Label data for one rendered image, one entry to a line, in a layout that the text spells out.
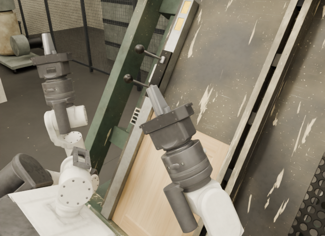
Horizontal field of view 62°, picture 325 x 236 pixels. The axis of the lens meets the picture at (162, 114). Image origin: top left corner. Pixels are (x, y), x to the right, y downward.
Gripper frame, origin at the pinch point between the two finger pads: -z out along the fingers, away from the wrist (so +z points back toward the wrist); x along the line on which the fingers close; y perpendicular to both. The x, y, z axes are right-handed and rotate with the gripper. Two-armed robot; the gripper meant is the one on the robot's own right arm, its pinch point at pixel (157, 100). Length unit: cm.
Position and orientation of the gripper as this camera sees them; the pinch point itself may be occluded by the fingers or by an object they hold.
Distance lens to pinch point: 55.6
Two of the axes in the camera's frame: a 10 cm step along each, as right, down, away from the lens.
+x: -7.5, 3.4, 5.7
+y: 5.1, -2.6, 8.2
